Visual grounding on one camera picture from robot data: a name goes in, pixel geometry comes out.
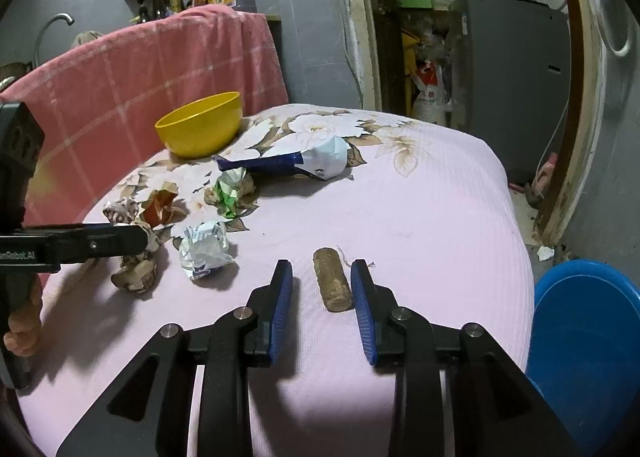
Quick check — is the orange red wrapper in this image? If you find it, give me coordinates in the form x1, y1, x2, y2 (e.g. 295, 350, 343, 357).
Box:
139, 182, 186, 229

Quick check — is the brown potato piece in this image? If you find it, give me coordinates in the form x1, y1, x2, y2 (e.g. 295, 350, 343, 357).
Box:
314, 248, 352, 313

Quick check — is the green wrapper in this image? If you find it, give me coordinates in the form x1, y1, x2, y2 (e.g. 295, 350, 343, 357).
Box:
204, 168, 257, 220

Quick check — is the blue white plastic bag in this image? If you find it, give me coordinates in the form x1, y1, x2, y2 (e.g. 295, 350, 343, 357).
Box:
215, 136, 350, 180

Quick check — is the left hand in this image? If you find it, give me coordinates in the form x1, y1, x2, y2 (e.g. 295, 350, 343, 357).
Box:
3, 275, 42, 357

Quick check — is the red plaid cloth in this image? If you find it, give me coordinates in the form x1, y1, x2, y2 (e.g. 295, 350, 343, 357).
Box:
1, 5, 288, 225

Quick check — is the grey rag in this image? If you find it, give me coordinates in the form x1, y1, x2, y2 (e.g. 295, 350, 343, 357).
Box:
70, 30, 103, 50

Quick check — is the chrome faucet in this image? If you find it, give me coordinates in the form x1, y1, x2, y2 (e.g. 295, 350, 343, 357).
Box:
32, 13, 75, 67

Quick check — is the blue plastic bucket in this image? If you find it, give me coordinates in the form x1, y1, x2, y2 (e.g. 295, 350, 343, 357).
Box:
526, 260, 639, 456

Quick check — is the dark sauce bottle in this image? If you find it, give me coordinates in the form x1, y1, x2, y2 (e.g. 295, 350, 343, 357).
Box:
132, 0, 152, 24

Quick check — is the yellow plastic bowl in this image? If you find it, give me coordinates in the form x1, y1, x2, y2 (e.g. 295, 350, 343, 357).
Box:
154, 92, 243, 159

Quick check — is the pink floral table cloth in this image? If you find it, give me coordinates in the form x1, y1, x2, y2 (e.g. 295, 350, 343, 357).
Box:
20, 104, 534, 456

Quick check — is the red white sack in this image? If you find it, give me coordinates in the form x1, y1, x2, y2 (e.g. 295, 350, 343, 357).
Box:
411, 60, 450, 126

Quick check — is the grey washing machine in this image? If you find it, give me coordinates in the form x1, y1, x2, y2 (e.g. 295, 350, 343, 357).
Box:
447, 0, 570, 186

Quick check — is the white hose loop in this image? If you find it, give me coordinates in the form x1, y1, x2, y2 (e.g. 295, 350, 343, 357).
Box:
591, 0, 636, 60

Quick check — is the wooden door frame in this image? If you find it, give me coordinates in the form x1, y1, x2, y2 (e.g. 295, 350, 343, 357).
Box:
347, 0, 604, 245

